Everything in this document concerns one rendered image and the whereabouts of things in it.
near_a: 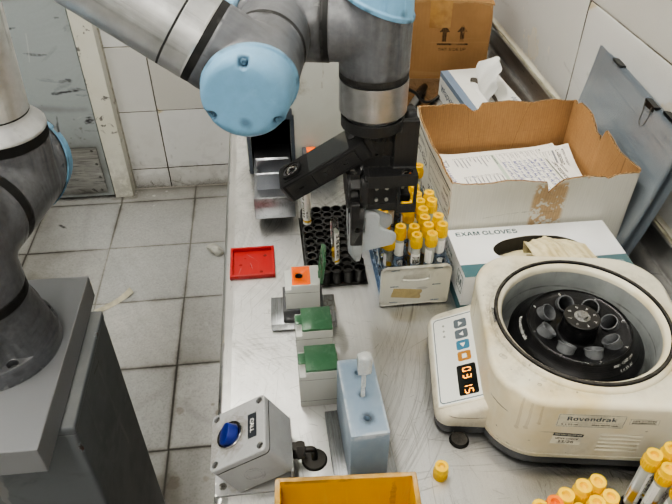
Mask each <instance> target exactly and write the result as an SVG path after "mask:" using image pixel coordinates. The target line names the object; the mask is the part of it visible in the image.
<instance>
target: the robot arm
mask: <svg viewBox="0 0 672 504"><path fill-rule="evenodd" d="M53 1H55V2H56V3H58V4H60V5H61V6H63V7H65V8H66V9H68V10H70V11H71V12H73V13H74V14H76V15H78V16H79V17H81V18H83V19H84V20H86V21H88V22H89V23H91V24H93V25H94V26H96V27H97V28H99V29H101V30H102V31H104V32H106V33H107V34H109V35H111V36H112V37H114V38H116V39H117V40H119V41H120V42H122V43H124V44H125V45H127V46H129V47H130V48H132V49H134V50H135V51H137V52H138V53H140V54H142V55H143V56H145V57H147V58H148V59H150V60H152V61H153V62H155V63H157V64H158V65H160V66H161V67H163V68H165V69H166V70H168V71H170V72H171V73H173V74H175V75H176V76H178V77H179V78H182V79H183V80H185V81H187V82H188V83H190V84H191V85H192V86H194V87H196V88H198V89H199V90H200V98H201V102H202V105H203V108H204V110H206V112H207V113H208V115H209V116H210V118H211V119H212V121H213V122H214V123H215V124H216V125H217V126H219V127H220V128H222V129H223V130H225V131H227V132H229V133H231V134H234V135H238V136H244V137H254V136H260V135H263V134H266V133H268V132H270V131H272V130H274V129H275V128H276V127H277V126H279V125H280V124H281V123H282V121H284V120H285V118H286V116H287V113H288V111H289V108H290V107H291V105H292V104H293V102H294V101H295V99H296V97H297V94H298V91H299V84H300V80H299V79H300V76H301V73H302V69H303V66H304V64H305V62H313V63H330V62H339V110H340V112H341V126H342V128H343V129H344V130H345V131H343V132H341V133H340V134H338V135H336V136H335V137H333V138H331V139H329V140H328V141H326V142H324V143H323V144H321V145H319V146H317V147H316V148H314V149H312V150H311V151H309V152H307V153H306V154H304V155H302V156H300V157H299V158H297V159H295V160H294V161H292V162H290V163H289V164H287V165H285V166H283V167H282V168H280V170H279V183H280V189H281V190H282V192H283V193H284V194H285V195H286V196H287V198H288V199H289V200H290V201H292V202H294V201H296V200H298V199H300V198H301V197H303V196H305V195H307V194H308V193H310V192H312V191H314V190H315V189H317V188H319V187H321V186H322V185H324V184H326V183H328V182H329V181H331V180H333V179H335V178H337V177H338V176H340V175H342V174H343V183H344V193H345V201H346V223H347V247H348V253H349V254H350V255H351V257H352V258H353V259H354V261H356V262H357V261H360V259H361V254H362V253H363V252H365V251H367V250H371V249H375V248H380V247H384V246H388V245H391V244H393V243H394V242H395V240H396V233H395V232H394V231H391V230H389V229H386V228H388V227H389V226H390V225H391V224H392V216H391V215H390V214H388V213H386V212H383V211H389V210H396V213H407V212H415V209H416V198H417V187H418V177H419V175H418V172H417V168H416V164H417V153H418V142H419V130H420V119H419V117H418V116H417V111H416V108H415V106H407V103H408V90H409V71H410V59H411V46H412V33H413V22H414V21H415V11H414V7H415V0H53ZM53 128H54V126H53V125H52V124H51V123H50V122H48V121H47V119H46V117H45V115H44V113H43V112H42V111H41V110H39V109H38V108H36V107H34V106H32V105H30V104H29V103H28V99H27V96H26V92H25V88H24V84H23V80H22V77H21V73H20V69H19V65H18V61H17V57H16V54H15V50H14V46H13V42H12V38H11V35H10V31H9V27H8V23H7V19H6V15H5V11H4V8H3V4H2V0H0V391H3V390H6V389H9V388H12V387H14V386H16V385H19V384H21V383H23V382H24V381H26V380H28V379H30V378H31V377H33V376H34V375H36V374H37V373H38V372H39V371H41V370H42V369H43V368H44V367H45V366H46V365H47V364H48V363H49V362H50V361H51V360H52V359H53V357H54V356H55V355H56V353H57V351H58V349H59V347H60V345H61V342H62V337H63V330H62V326H61V323H60V321H59V318H58V315H57V313H56V311H55V310H54V308H53V307H52V306H51V305H50V304H49V303H48V302H47V301H46V300H44V299H42V298H41V297H40V295H39V294H38V293H37V291H36V290H35V289H34V288H33V287H32V286H31V285H30V284H29V283H28V280H27V278H26V276H25V273H24V271H23V268H22V265H21V263H20V260H19V258H18V252H19V250H20V248H21V247H22V246H23V244H24V243H25V242H26V240H27V239H28V238H29V236H30V235H31V234H32V232H33V231H34V230H35V228H36V227H37V226H38V224H39V223H40V222H41V220H42V219H43V218H44V216H45V215H46V214H47V212H48V211H49V210H50V208H51V207H52V206H53V205H54V204H55V203H56V202H57V201H58V200H59V199H60V198H61V196H62V195H63V193H64V191H65V189H66V187H67V184H68V182H69V180H70V178H71V175H72V170H73V159H72V154H71V150H70V148H69V145H68V143H67V141H66V140H65V138H64V136H63V135H62V134H61V133H60V132H58V133H57V132H56V131H55V130H54V129H53ZM410 172H412V173H411V174H409V173H410ZM408 186H414V192H413V203H406V204H402V202H401V201H410V193H409V190H408ZM378 209H381V210H382V211H380V210H378Z"/></svg>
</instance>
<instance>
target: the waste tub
mask: <svg viewBox="0 0 672 504"><path fill-rule="evenodd" d="M274 504H422V503H421V497H420V491H419V485H418V479H417V473H416V472H396V473H375V474H355V475H334V476H314V477H293V478H276V479H275V501H274Z"/></svg>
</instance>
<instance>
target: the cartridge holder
mask: <svg viewBox="0 0 672 504"><path fill-rule="evenodd" d="M282 290H283V297H276V298H271V327H272V331H277V330H293V329H295V321H294V320H295V319H294V315H295V314H300V308H297V309H286V297H285V287H282ZM324 306H329V307H330V310H331V316H332V324H333V327H337V318H336V309H335V301H334V294H325V295H322V286H321V285H320V307H324Z"/></svg>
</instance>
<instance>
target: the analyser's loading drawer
mask: <svg viewBox="0 0 672 504"><path fill-rule="evenodd" d="M290 162H291V159H290V149H289V143H286V144H267V145H254V208H255V218H256V219H265V218H280V217H296V210H295V201H294V202H292V201H290V200H289V199H288V198H287V196H286V195H285V194H284V193H283V192H282V190H281V189H280V183H279V170H280V168H282V167H283V166H285V165H287V164H289V163H290Z"/></svg>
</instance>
